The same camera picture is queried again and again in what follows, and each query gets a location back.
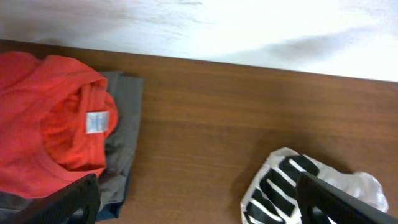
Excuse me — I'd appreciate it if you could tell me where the navy folded garment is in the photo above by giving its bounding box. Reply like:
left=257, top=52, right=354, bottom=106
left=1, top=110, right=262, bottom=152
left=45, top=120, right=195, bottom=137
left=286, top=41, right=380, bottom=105
left=96, top=171, right=131, bottom=222

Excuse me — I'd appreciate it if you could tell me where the white t-shirt black print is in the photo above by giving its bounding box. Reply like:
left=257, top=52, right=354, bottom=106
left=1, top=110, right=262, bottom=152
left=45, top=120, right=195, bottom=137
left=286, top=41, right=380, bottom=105
left=240, top=147, right=389, bottom=224

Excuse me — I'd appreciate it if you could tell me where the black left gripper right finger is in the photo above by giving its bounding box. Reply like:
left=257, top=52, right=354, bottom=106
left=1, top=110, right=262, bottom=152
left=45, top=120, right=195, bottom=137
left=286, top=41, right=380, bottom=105
left=296, top=172, right=397, bottom=224

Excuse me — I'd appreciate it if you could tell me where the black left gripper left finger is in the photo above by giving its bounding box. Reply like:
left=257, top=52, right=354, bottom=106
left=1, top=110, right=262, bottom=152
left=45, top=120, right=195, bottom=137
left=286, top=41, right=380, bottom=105
left=1, top=174, right=100, bottom=224

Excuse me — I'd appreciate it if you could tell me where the red folded t-shirt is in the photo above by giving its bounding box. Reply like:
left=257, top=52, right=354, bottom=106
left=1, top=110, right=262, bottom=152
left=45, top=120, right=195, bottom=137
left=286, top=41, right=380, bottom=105
left=1, top=52, right=118, bottom=199

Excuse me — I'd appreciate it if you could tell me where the grey camouflage folded garment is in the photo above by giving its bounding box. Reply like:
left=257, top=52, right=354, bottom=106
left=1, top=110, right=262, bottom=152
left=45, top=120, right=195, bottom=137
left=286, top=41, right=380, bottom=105
left=1, top=72, right=142, bottom=218

